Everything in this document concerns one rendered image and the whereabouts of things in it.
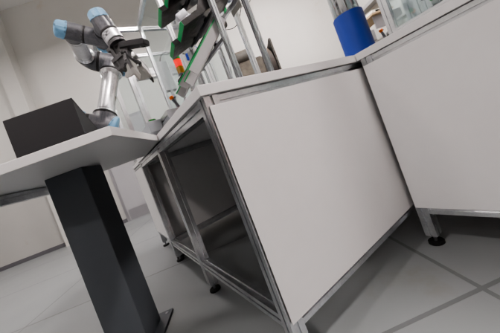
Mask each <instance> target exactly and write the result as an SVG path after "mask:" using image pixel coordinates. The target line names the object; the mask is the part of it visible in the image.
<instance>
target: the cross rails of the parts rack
mask: <svg viewBox="0 0 500 333"><path fill-rule="evenodd" d="M237 2H238V0H233V2H232V3H231V4H230V6H229V7H228V9H227V10H226V12H225V14H224V15H223V18H224V19H226V18H227V17H228V15H229V13H230V12H231V11H232V9H233V8H234V6H235V4H236V3H237ZM189 3H190V0H186V1H185V4H184V6H183V8H184V9H185V10H187V8H188V5H189ZM183 8H182V9H183ZM212 17H213V14H212V12H211V11H210V13H209V14H208V16H207V18H206V20H205V21H204V23H203V25H202V26H201V28H200V30H199V32H198V34H197V35H196V38H195V39H194V41H193V43H192V45H191V46H190V50H191V51H192V50H193V49H194V48H195V46H196V44H197V42H198V41H199V39H200V37H201V36H202V34H203V32H204V31H205V29H206V27H207V26H208V24H209V22H210V20H211V19H212Z"/></svg>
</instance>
